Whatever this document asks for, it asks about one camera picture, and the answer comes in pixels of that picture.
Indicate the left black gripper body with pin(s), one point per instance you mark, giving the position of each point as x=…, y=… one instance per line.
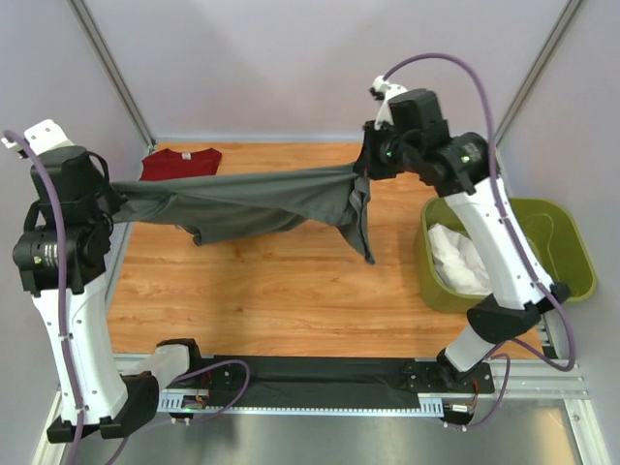
x=110, y=198

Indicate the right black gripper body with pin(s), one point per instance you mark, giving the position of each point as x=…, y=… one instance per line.
x=387, y=153

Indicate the grey t-shirt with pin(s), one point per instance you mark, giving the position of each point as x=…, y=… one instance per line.
x=227, y=207

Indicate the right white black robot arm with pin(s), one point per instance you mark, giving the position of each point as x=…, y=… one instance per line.
x=410, y=134

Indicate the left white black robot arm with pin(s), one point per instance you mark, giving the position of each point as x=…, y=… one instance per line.
x=61, y=261

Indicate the red folded t-shirt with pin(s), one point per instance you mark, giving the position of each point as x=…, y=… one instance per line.
x=167, y=164

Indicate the white crumpled t-shirt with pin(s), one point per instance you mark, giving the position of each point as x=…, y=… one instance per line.
x=457, y=261

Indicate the green plastic basket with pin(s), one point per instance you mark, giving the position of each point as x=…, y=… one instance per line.
x=550, y=230

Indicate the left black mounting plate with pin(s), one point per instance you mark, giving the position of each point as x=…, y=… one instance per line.
x=194, y=376

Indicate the black mounting plate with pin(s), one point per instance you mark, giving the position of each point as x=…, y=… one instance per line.
x=434, y=377
x=194, y=376

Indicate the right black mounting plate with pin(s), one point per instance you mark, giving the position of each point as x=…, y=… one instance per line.
x=434, y=377

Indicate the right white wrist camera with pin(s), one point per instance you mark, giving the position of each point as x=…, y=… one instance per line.
x=382, y=91

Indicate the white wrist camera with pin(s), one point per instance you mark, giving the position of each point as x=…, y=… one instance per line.
x=44, y=136
x=382, y=91

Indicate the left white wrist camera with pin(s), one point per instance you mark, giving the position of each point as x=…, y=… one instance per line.
x=44, y=136

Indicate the left aluminium frame post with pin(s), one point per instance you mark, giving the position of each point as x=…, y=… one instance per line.
x=96, y=39

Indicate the aluminium frame post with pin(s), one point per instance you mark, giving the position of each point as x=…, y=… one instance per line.
x=96, y=39
x=551, y=44

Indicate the right aluminium frame post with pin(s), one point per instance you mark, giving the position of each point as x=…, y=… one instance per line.
x=551, y=44

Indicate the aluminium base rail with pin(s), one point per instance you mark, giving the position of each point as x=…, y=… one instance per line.
x=530, y=378

